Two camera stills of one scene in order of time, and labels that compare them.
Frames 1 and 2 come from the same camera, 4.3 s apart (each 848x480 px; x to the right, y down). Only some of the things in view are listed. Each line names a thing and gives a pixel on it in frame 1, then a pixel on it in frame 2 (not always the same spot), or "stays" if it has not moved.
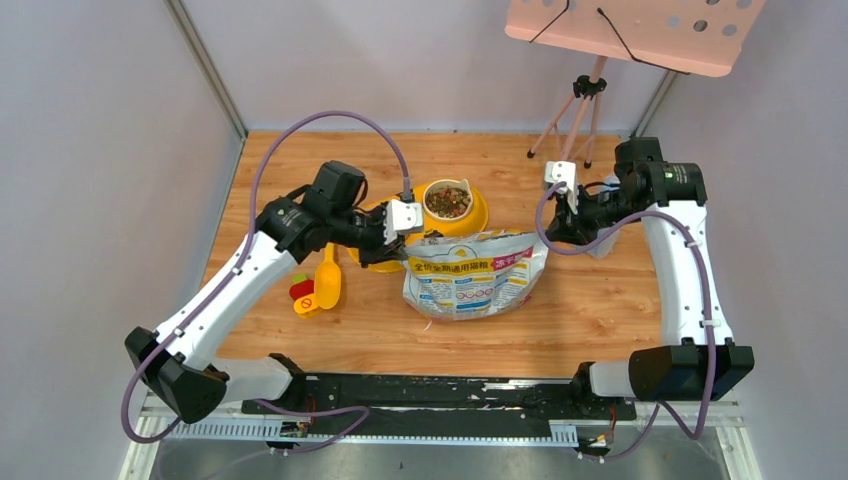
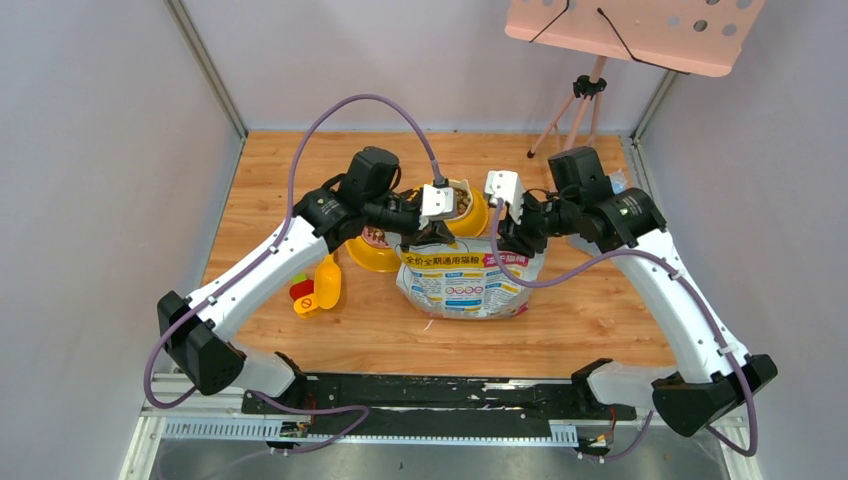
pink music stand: (700, 37) stays
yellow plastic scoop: (328, 279) stays
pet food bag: (469, 275) stays
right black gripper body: (593, 214) → (539, 220)
